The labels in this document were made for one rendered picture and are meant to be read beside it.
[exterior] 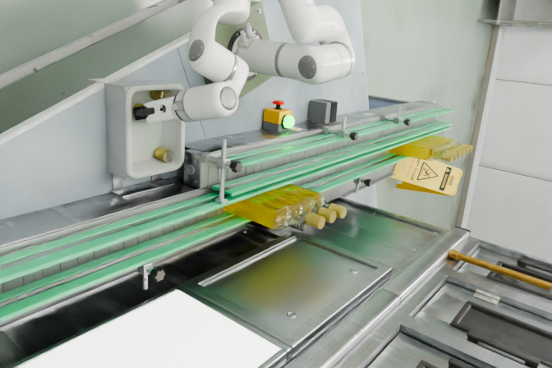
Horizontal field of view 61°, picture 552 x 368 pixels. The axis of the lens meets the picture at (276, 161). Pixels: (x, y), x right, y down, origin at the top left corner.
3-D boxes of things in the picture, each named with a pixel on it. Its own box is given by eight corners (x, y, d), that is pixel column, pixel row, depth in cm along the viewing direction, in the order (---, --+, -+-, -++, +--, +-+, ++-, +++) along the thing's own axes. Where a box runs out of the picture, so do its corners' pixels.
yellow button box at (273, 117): (261, 128, 163) (278, 132, 158) (262, 107, 161) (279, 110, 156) (273, 126, 168) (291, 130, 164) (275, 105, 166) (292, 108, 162)
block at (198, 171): (181, 183, 130) (198, 190, 126) (181, 149, 127) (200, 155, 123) (190, 181, 133) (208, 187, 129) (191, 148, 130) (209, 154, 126)
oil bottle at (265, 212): (223, 210, 136) (281, 233, 124) (223, 191, 135) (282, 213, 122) (236, 205, 141) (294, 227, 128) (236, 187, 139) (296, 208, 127)
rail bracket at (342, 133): (320, 133, 170) (353, 140, 162) (322, 113, 168) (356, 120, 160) (326, 132, 173) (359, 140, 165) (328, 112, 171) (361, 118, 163)
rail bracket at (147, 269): (117, 278, 112) (153, 301, 104) (117, 252, 110) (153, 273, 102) (131, 273, 115) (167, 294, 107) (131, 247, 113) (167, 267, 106)
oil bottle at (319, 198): (260, 198, 150) (317, 218, 137) (261, 181, 148) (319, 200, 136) (272, 194, 154) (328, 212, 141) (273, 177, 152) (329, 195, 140)
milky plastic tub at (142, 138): (107, 172, 118) (128, 181, 113) (105, 82, 112) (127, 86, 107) (163, 161, 131) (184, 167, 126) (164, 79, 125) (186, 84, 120)
